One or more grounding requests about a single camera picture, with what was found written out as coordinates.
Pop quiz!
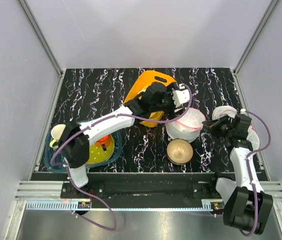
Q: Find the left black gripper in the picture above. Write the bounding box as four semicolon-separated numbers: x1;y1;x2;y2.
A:
151;84;186;121

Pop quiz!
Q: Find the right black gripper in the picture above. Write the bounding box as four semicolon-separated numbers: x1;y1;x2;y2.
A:
202;114;234;139

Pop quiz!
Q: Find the white mesh laundry bag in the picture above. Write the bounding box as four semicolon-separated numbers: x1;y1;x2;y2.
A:
165;108;206;143

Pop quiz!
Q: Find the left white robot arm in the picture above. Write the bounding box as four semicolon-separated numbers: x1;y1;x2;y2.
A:
57;81;192;198

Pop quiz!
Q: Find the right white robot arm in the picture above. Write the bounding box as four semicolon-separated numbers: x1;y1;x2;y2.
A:
203;105;273;237

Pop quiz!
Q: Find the flat pink-rimmed mesh bag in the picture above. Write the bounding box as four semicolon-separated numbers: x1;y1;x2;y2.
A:
247;126;260;151

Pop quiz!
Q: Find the yellow plastic basket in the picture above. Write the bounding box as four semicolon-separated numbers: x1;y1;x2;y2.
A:
124;70;178;128

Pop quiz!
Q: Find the orange plastic cup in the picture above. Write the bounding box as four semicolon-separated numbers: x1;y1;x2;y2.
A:
96;134;112;151

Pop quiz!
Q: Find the yellow-green dotted plate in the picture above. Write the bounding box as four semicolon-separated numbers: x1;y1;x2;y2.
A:
85;136;114;166

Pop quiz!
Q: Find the pale yellow mug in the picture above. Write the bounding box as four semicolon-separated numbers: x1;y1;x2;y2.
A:
49;124;66;150

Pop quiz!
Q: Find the teal transparent tray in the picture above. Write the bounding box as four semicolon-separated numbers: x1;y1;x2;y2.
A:
43;121;123;174

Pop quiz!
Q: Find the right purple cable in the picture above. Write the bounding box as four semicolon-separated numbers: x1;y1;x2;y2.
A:
188;109;272;236

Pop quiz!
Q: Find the purple cable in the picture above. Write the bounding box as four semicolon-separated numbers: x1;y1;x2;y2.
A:
50;83;193;231
188;109;272;236

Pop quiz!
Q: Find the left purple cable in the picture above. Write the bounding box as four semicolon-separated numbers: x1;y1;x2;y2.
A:
50;83;193;231

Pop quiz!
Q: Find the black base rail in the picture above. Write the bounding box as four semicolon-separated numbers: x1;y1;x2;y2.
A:
60;172;221;201

